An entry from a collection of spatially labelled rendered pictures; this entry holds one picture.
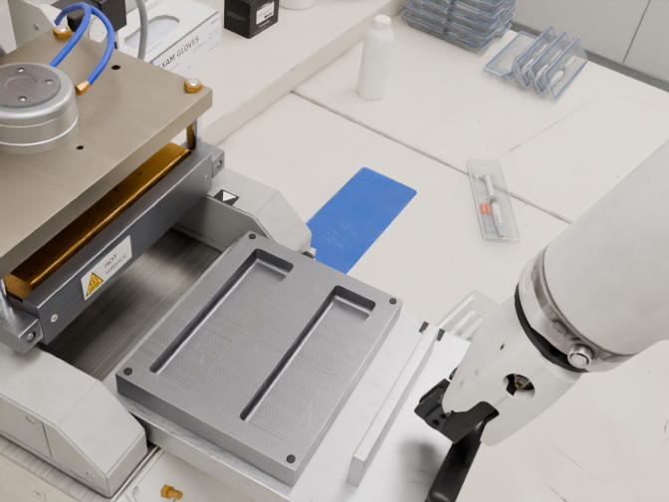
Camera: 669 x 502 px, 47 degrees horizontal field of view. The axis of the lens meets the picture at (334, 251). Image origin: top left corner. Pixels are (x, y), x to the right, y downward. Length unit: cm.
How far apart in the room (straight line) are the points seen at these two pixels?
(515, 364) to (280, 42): 103
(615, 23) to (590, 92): 157
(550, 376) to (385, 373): 23
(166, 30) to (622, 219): 100
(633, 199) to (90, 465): 43
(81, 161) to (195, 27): 70
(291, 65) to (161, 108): 69
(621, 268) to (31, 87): 46
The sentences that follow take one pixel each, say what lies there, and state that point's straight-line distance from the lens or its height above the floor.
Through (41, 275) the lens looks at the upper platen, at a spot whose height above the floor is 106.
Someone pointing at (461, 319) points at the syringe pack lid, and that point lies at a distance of 101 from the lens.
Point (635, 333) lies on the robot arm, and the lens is 46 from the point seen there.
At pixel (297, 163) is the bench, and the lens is 123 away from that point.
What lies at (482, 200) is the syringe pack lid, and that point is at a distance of 119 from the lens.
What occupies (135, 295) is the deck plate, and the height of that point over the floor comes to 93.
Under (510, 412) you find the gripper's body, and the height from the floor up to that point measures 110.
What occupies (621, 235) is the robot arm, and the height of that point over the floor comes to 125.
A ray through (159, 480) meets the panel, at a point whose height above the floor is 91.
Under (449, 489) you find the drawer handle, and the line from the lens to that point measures 59.
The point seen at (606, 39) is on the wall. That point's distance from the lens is 317.
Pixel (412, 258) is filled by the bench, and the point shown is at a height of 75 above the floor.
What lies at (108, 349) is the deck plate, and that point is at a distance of 74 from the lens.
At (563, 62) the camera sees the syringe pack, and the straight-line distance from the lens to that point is 155.
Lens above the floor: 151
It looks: 44 degrees down
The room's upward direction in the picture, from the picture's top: 9 degrees clockwise
